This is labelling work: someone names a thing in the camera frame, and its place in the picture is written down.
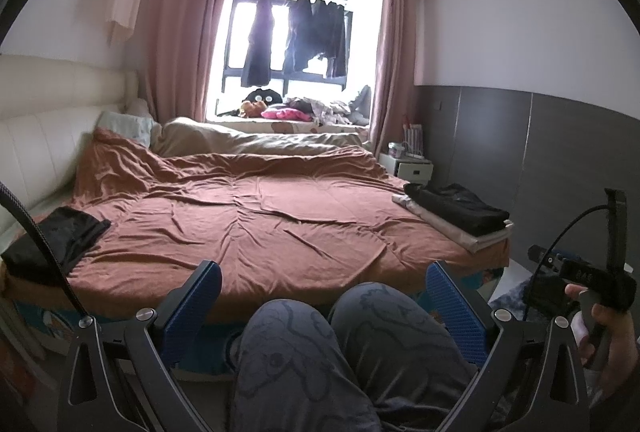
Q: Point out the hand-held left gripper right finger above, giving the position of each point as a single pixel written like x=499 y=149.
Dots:
x=457 y=312

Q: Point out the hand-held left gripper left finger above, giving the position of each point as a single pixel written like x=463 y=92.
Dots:
x=192 y=307

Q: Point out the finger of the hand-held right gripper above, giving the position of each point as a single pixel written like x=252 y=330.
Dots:
x=542 y=256

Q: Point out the person's right forearm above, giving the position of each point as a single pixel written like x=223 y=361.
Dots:
x=615 y=399

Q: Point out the pile of clothes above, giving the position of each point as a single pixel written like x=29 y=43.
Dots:
x=335 y=109

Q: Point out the hanging dark clothes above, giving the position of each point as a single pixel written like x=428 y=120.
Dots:
x=300 y=79

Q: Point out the person's right hand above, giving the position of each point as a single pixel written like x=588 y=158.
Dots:
x=620 y=342

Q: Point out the teal printed bed sheet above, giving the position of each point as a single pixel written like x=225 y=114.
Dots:
x=220 y=337

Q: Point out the grey shaggy rug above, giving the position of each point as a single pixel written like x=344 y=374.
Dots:
x=505 y=299

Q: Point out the person's right leg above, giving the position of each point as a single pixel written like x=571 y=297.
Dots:
x=400 y=327

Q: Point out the person's leg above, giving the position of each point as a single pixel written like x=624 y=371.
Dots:
x=290 y=362
x=400 y=327

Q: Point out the brown blanket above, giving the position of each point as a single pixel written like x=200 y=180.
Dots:
x=250 y=222

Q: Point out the person's left leg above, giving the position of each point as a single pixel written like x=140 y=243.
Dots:
x=290 y=362

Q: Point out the white nightstand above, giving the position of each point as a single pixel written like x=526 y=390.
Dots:
x=412 y=169

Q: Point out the black folded cloth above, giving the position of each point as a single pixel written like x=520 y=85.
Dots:
x=55 y=237

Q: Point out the white desktop rack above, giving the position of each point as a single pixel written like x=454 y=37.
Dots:
x=414 y=139

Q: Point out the beige duvet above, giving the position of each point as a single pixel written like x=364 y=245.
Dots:
x=260 y=142

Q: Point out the light pillow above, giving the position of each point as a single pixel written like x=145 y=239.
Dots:
x=125 y=124

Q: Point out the brown plush toy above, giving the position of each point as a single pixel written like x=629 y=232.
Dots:
x=252 y=109

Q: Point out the window seat cushion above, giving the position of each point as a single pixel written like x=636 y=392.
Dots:
x=295 y=126

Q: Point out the cream padded headboard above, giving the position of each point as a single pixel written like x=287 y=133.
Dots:
x=50 y=136

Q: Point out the black plush toy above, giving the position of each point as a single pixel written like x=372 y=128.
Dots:
x=265 y=95

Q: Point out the dark hanging garment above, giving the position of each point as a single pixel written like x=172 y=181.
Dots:
x=330 y=31
x=299 y=36
x=257 y=56

